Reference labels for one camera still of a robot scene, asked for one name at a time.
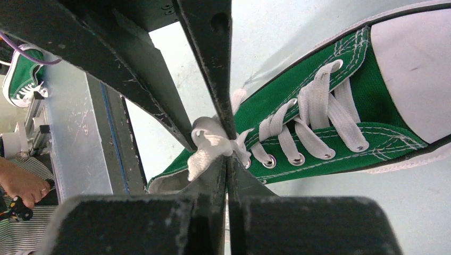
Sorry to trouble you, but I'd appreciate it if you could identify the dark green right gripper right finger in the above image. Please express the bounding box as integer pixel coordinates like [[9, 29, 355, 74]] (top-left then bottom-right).
[[227, 157, 402, 254]]

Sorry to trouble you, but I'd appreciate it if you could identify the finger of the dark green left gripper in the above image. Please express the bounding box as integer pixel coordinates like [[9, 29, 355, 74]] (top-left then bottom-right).
[[1, 1, 195, 151], [173, 0, 237, 140]]

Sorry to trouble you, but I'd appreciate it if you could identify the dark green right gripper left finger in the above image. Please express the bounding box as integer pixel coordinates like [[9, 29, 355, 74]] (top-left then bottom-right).
[[37, 157, 227, 254]]

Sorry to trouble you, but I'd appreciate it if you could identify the white shoelace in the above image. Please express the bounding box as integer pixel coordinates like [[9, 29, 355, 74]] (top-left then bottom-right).
[[187, 59, 369, 182]]

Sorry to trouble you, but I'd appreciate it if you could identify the green canvas sneaker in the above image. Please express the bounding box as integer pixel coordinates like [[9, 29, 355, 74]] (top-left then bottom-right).
[[147, 1, 450, 193]]

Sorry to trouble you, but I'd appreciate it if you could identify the bare human hand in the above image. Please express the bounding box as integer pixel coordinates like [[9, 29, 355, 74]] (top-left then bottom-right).
[[1, 157, 51, 209]]

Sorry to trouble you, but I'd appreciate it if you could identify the striped grey cloth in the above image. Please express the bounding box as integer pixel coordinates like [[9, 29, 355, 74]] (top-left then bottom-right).
[[0, 156, 59, 255]]

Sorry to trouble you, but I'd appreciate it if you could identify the aluminium frame rail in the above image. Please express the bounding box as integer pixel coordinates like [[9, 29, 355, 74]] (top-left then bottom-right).
[[45, 61, 147, 202]]

